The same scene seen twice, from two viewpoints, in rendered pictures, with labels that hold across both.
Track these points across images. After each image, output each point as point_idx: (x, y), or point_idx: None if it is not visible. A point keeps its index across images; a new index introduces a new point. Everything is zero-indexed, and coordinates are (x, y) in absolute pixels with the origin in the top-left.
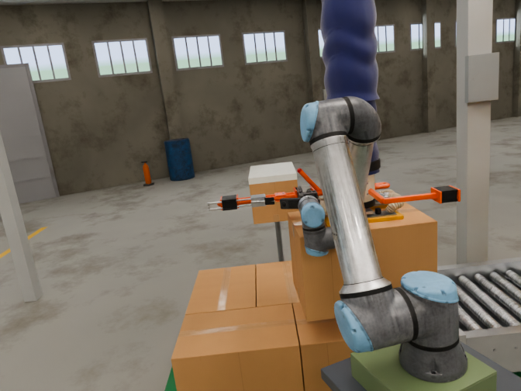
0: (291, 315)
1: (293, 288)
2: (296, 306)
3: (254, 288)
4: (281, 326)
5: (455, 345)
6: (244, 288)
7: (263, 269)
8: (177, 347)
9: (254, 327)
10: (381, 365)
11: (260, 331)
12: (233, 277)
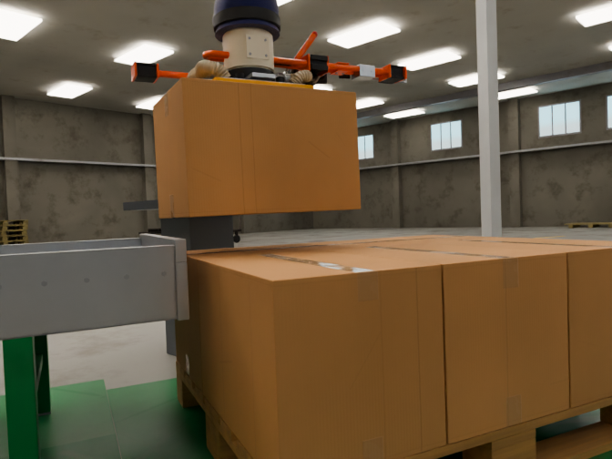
0: (355, 244)
1: (392, 249)
2: (359, 246)
3: (463, 245)
4: (355, 242)
5: None
6: (483, 244)
7: (518, 250)
8: (443, 235)
9: (386, 240)
10: None
11: (374, 240)
12: (546, 245)
